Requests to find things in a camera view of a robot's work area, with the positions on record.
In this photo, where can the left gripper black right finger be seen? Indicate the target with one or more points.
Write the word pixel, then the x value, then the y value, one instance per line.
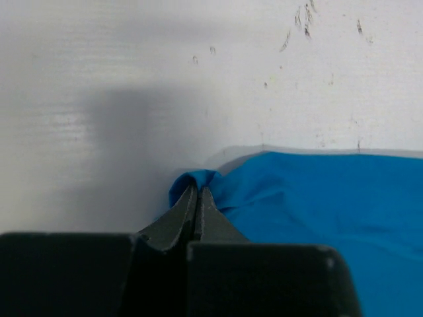
pixel 228 275

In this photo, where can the blue t-shirt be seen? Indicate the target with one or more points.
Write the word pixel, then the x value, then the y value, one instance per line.
pixel 368 207

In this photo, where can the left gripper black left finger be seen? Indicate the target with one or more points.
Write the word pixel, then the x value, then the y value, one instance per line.
pixel 86 274

